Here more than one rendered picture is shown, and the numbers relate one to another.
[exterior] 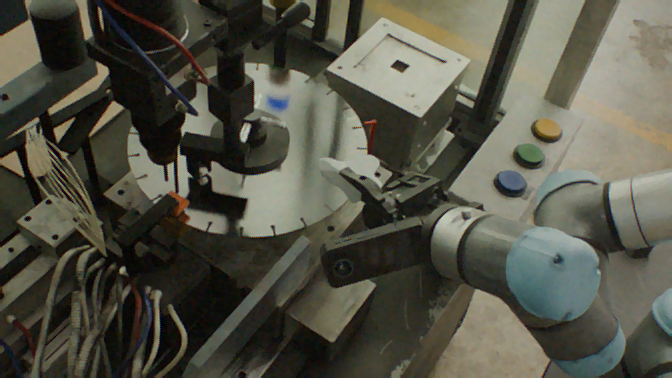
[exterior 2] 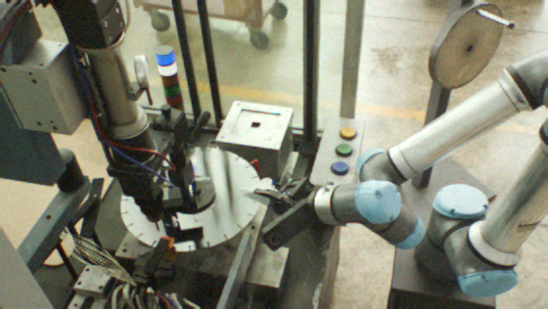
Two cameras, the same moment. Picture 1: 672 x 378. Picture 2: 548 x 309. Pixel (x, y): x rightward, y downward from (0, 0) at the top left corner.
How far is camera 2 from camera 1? 0.29 m
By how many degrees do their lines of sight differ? 10
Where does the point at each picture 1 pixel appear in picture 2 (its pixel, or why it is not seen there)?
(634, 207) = (404, 157)
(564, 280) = (384, 201)
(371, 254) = (287, 226)
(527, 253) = (363, 196)
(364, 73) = (238, 135)
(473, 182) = (320, 174)
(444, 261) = (325, 215)
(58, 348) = not seen: outside the picture
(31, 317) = not seen: outside the picture
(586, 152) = (373, 136)
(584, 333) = (402, 225)
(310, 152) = (228, 189)
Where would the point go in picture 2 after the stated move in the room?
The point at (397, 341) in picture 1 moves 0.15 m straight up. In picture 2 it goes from (311, 275) to (311, 239)
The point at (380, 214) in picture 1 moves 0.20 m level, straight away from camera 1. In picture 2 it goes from (284, 205) to (272, 139)
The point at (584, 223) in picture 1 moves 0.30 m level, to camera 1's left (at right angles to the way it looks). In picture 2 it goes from (384, 173) to (237, 201)
